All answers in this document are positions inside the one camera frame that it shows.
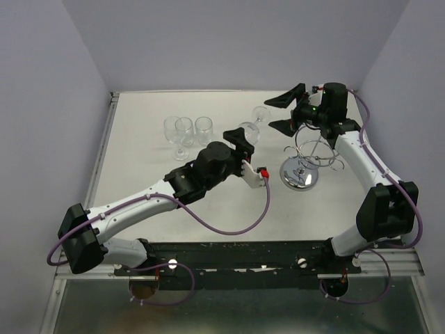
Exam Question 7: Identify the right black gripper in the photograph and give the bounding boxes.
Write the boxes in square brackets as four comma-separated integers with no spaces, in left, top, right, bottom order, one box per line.
[264,83,327,138]

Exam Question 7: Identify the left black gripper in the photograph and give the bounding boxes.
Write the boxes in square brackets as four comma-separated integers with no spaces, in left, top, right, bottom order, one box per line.
[205,129,254,191]

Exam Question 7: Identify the ribbed wine glass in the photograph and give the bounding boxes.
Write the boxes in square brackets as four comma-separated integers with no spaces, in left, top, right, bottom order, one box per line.
[195,116,213,146]

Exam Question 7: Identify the short clear wine glass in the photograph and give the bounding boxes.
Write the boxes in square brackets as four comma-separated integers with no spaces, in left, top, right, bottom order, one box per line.
[175,117,194,147]

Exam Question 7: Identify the chrome wine glass rack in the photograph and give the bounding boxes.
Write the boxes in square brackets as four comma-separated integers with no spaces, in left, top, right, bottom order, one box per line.
[279,125,346,191]

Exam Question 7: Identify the tall wine glass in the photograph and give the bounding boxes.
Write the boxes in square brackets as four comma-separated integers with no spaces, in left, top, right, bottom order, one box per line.
[163,116,188,161]

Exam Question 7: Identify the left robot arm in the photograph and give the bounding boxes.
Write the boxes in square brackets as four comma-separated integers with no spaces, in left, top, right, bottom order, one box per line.
[58,127,254,275]

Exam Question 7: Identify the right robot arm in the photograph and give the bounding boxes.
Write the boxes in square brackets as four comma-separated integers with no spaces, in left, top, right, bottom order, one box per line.
[264,82,423,273]

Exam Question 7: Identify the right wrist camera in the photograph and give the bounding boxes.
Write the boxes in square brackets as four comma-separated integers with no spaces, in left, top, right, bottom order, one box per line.
[307,85,323,106]

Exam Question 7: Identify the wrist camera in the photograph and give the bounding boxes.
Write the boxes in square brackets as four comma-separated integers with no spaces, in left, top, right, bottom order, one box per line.
[307,85,323,106]
[241,160,269,189]

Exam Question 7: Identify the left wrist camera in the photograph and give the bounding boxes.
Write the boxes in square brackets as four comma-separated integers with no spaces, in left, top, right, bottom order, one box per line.
[241,160,269,189]

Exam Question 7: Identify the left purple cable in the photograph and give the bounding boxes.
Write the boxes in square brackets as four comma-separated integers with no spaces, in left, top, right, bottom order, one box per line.
[47,170,272,307]

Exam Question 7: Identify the black mounting base plate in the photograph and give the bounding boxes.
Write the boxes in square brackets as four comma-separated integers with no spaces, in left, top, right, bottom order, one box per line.
[114,241,361,290]

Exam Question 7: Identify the aluminium rail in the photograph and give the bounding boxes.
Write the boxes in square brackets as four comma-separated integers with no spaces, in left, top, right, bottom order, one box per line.
[55,249,424,280]

